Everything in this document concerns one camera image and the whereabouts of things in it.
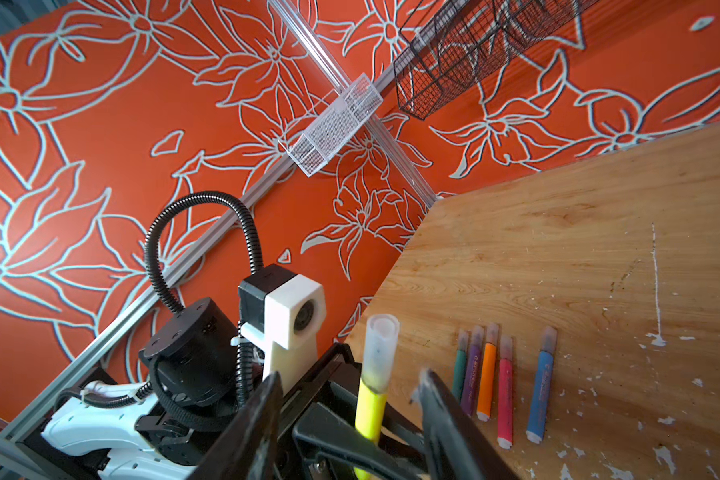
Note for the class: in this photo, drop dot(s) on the purple marker pen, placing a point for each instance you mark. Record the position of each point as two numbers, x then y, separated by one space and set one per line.
472 370

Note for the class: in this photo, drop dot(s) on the orange marker pen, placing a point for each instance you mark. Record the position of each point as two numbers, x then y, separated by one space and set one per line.
485 394

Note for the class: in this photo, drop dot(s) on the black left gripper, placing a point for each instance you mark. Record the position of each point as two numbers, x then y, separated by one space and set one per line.
198 376

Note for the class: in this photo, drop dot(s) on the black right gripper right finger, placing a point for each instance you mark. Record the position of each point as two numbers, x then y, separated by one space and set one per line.
454 447

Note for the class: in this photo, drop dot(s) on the clear pen cap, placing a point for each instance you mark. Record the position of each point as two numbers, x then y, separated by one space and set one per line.
380 345

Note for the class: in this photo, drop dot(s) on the black wire basket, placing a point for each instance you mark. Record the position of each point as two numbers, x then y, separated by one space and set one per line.
464 42

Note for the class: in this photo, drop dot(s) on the pink marker pen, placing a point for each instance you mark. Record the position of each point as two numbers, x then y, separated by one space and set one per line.
505 394

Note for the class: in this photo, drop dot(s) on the white wire basket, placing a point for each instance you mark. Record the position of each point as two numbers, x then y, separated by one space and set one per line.
335 126

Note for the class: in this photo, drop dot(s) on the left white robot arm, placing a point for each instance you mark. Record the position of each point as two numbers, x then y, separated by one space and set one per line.
92 433

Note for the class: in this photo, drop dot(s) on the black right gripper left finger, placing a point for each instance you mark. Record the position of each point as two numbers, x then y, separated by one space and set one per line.
247 448

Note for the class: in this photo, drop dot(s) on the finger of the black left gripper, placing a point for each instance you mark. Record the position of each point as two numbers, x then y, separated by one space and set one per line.
399 437

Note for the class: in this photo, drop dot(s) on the yellow marker pen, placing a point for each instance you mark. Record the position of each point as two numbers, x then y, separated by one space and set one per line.
369 414

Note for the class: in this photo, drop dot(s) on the green marker pen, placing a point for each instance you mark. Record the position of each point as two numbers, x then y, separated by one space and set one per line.
459 370

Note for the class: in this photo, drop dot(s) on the blue marker pen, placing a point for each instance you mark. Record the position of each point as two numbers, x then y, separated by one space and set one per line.
535 430

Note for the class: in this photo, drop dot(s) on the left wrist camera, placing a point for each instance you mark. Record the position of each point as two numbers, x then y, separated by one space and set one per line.
281 313

